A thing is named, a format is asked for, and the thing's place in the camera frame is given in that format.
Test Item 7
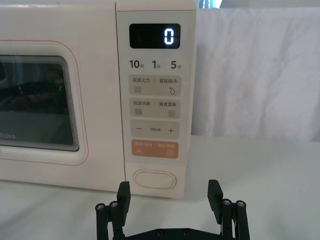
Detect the cream microwave oven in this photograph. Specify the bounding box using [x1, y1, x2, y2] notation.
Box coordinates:
[0, 0, 197, 200]

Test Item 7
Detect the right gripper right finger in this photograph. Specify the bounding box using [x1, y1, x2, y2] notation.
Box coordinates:
[207, 179, 251, 240]

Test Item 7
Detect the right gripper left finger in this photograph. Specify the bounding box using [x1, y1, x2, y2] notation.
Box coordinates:
[94, 181, 132, 240]

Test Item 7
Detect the white curtain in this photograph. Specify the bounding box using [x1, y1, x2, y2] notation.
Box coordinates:
[195, 0, 320, 144]

